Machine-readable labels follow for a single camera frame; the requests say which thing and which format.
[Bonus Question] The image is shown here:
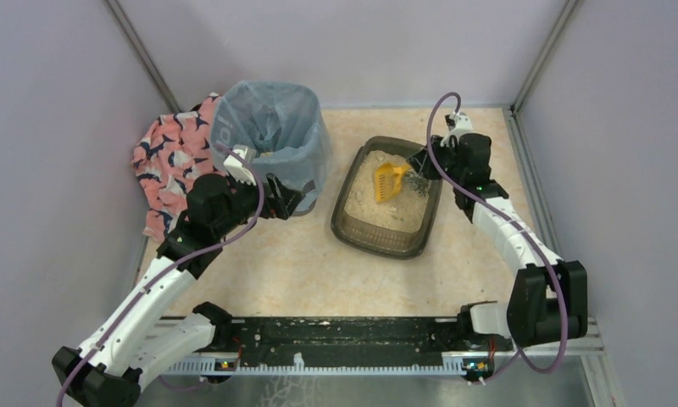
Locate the yellow plastic litter scoop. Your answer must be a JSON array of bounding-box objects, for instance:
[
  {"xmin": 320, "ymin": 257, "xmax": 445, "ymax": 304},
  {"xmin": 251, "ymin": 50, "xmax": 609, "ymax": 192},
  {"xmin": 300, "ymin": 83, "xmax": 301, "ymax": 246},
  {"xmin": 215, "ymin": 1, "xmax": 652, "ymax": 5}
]
[{"xmin": 373, "ymin": 163, "xmax": 412, "ymax": 204}]

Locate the blue plastic trash bag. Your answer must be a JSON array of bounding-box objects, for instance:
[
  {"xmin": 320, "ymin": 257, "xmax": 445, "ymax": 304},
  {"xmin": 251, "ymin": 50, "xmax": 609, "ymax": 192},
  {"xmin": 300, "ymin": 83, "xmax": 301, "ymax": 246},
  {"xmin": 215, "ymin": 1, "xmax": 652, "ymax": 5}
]
[{"xmin": 209, "ymin": 81, "xmax": 331, "ymax": 216}]

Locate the grey plastic litter box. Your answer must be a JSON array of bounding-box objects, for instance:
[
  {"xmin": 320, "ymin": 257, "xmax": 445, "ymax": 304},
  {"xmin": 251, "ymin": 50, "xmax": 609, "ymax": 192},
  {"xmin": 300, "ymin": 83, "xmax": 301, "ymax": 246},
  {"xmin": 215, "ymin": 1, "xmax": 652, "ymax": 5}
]
[{"xmin": 331, "ymin": 136, "xmax": 442, "ymax": 259}]

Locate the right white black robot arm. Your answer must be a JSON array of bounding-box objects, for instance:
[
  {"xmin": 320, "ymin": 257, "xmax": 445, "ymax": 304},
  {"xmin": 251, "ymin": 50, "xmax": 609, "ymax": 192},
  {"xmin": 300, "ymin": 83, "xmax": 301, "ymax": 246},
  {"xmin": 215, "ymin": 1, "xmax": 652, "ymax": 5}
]
[{"xmin": 408, "ymin": 133, "xmax": 588, "ymax": 348}]

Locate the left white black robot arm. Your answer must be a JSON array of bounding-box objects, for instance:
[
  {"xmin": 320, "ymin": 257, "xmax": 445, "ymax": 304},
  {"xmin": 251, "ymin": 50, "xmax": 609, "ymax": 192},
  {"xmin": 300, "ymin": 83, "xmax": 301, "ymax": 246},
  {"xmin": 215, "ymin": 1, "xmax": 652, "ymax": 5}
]
[{"xmin": 52, "ymin": 174, "xmax": 305, "ymax": 406}]

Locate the pink patterned cloth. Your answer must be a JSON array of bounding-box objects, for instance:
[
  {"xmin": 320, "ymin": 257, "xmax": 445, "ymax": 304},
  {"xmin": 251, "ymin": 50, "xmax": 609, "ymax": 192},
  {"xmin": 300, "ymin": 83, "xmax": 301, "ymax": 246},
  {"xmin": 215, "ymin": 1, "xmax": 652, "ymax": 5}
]
[{"xmin": 131, "ymin": 92, "xmax": 226, "ymax": 243}]

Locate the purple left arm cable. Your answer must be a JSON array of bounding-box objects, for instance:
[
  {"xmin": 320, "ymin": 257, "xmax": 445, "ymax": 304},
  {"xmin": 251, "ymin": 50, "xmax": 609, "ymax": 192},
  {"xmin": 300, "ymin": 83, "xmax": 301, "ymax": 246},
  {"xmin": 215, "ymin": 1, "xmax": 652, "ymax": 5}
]
[{"xmin": 55, "ymin": 144, "xmax": 266, "ymax": 407}]

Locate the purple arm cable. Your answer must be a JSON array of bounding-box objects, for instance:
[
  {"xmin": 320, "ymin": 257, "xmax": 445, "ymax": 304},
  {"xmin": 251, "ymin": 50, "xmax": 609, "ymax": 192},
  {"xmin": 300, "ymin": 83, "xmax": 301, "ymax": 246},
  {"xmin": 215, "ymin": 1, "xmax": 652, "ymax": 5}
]
[
  {"xmin": 55, "ymin": 144, "xmax": 266, "ymax": 407},
  {"xmin": 425, "ymin": 92, "xmax": 570, "ymax": 376}
]

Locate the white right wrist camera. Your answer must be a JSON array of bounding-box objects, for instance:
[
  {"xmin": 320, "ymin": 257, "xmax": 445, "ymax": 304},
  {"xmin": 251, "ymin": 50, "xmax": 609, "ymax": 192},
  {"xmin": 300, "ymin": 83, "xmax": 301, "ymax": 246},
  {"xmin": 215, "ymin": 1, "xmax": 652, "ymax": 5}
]
[{"xmin": 440, "ymin": 112, "xmax": 474, "ymax": 147}]

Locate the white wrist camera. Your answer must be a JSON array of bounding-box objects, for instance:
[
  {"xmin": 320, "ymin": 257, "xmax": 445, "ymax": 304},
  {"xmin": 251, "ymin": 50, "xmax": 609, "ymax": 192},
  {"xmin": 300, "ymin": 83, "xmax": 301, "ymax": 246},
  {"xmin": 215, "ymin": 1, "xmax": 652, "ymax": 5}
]
[
  {"xmin": 440, "ymin": 112, "xmax": 474, "ymax": 147},
  {"xmin": 223, "ymin": 144, "xmax": 257, "ymax": 186}
]

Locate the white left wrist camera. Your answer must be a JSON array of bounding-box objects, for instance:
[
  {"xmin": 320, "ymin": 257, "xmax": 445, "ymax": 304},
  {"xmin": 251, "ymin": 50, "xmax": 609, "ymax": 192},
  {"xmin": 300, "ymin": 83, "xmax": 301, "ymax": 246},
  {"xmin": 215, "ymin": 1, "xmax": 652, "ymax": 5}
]
[{"xmin": 223, "ymin": 144, "xmax": 257, "ymax": 186}]

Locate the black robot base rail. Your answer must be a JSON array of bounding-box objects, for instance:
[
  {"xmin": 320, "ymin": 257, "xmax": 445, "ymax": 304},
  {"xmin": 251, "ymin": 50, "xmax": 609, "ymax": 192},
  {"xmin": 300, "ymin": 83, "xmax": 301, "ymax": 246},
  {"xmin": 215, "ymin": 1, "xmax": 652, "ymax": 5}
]
[{"xmin": 170, "ymin": 315, "xmax": 514, "ymax": 378}]

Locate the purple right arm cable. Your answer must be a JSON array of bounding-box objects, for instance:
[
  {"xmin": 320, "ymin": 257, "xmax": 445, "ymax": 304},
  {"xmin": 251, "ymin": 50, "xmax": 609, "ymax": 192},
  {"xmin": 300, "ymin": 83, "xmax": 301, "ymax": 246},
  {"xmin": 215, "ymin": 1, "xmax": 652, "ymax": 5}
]
[{"xmin": 425, "ymin": 92, "xmax": 570, "ymax": 376}]

